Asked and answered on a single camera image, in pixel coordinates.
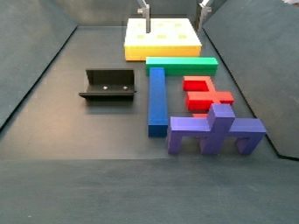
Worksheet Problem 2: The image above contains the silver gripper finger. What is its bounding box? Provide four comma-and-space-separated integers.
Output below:
138, 0, 151, 33
198, 0, 212, 29

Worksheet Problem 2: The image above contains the green long block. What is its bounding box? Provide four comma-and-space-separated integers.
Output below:
146, 57, 219, 76

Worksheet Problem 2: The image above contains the yellow slotted board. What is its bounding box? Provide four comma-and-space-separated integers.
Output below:
124, 18, 202, 61

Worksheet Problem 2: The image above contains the red cross-shaped block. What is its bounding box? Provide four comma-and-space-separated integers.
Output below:
182, 76, 235, 118

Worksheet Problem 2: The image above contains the blue long block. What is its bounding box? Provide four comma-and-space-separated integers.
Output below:
147, 67, 168, 137

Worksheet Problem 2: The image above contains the purple legged block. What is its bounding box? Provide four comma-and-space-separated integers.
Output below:
167, 103, 267, 155

